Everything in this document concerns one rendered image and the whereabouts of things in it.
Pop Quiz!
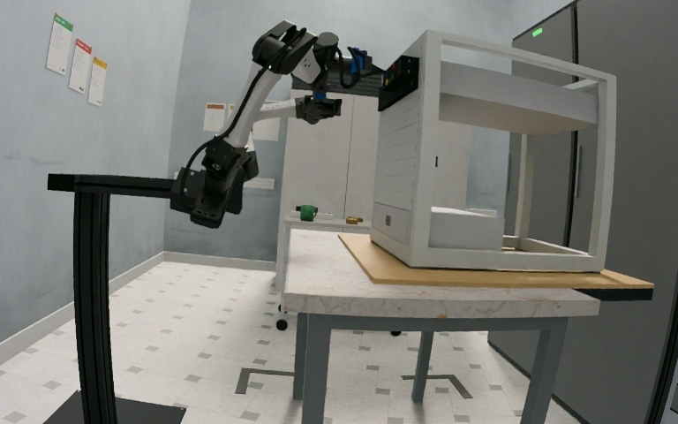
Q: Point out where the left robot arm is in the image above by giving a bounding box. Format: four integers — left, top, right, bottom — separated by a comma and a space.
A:
240, 83, 329, 183

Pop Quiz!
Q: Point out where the white rack frame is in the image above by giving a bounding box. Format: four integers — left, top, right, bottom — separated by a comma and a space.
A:
369, 29, 616, 274

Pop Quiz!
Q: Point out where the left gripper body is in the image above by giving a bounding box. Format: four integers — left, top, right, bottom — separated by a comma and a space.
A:
303, 92, 335, 120

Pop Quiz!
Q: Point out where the tan flat board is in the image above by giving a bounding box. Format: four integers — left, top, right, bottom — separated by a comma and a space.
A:
338, 233, 654, 289

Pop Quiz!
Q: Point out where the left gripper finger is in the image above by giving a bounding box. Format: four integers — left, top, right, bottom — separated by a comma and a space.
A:
335, 99, 343, 117
304, 95, 316, 113

